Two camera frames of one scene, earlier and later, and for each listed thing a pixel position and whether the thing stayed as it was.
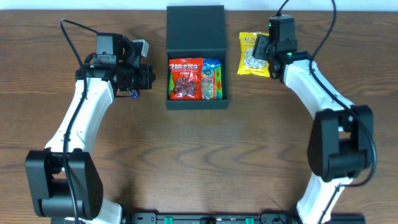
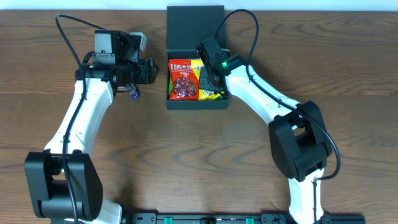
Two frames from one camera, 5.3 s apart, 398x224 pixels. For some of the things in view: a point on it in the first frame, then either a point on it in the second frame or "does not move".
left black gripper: [146, 76] does not move
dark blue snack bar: [134, 94] does not move
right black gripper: [259, 46] -> [208, 83]
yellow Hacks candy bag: [248, 64] -> [203, 95]
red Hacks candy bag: [188, 78] does not move
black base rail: [234, 218] does not move
